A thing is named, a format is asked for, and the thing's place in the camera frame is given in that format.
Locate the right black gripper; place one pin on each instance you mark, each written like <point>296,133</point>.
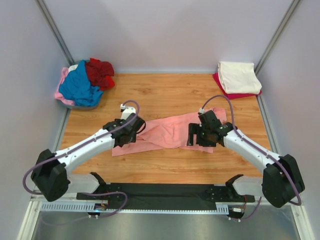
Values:
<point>195,129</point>

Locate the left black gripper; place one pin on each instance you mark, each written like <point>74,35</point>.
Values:
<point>119,121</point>

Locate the salmon pink t-shirt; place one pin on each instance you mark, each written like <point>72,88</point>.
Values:
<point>163,133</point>

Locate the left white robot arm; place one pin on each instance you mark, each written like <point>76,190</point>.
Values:
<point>54,175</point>

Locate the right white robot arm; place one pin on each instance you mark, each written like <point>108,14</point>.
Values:
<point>281,180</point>

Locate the folded magenta t-shirt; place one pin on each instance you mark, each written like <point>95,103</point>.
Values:
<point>235,95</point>

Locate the folded white t-shirt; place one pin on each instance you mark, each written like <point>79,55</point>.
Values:
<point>235,67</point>

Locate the dark red t-shirt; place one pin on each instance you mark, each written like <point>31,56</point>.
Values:
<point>100,74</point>

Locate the blue t-shirt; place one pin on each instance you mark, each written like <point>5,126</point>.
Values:
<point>77,87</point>

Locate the white t-shirt in basket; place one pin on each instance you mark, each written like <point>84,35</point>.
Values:
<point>72,67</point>

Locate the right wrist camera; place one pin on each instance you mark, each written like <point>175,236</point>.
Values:
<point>208,120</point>

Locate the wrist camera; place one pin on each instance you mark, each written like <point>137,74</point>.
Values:
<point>208,120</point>
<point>127,112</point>

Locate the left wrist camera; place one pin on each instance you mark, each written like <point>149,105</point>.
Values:
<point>127,112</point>

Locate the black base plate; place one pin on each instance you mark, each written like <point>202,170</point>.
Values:
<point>152,196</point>

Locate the white slotted cable duct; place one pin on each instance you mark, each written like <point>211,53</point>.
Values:
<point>91,207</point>

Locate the aluminium frame rail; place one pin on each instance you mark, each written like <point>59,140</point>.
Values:
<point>71,197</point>

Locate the right corner aluminium post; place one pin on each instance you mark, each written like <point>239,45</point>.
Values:
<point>293,7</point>

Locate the corner aluminium post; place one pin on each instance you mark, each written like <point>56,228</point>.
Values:
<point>55,30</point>
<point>293,7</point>

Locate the left corner aluminium post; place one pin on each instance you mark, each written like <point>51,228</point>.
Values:
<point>55,30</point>

